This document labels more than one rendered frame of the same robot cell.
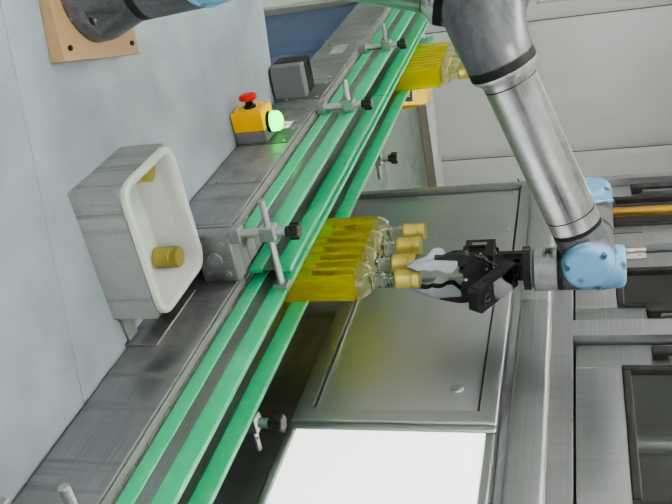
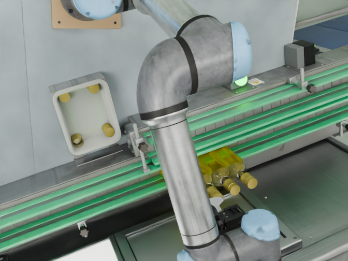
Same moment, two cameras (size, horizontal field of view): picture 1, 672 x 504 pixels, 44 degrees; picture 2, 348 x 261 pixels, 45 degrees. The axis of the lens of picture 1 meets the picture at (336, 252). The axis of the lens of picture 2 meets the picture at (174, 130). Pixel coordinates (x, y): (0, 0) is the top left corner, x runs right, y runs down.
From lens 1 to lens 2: 1.12 m
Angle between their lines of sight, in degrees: 48
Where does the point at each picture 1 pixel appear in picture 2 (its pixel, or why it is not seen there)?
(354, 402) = (138, 246)
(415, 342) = not seen: hidden behind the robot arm
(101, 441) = (10, 192)
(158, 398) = (40, 189)
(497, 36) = (140, 93)
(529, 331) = not seen: outside the picture
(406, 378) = (167, 254)
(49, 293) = (22, 125)
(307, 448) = (97, 250)
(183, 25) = not seen: hidden behind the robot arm
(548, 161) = (169, 187)
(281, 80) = (288, 54)
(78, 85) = (72, 39)
